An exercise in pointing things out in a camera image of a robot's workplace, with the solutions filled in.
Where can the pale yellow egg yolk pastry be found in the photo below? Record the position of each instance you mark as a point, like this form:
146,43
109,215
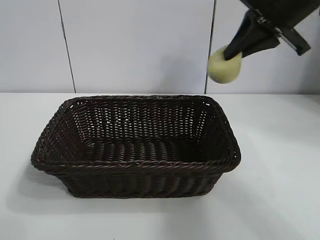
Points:
225,70

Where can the dark brown wicker basket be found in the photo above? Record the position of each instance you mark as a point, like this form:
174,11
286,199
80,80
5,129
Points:
137,155

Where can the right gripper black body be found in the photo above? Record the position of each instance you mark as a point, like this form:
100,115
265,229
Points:
280,12

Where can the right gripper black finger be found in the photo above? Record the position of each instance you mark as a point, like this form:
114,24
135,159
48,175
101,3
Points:
262,43
242,37

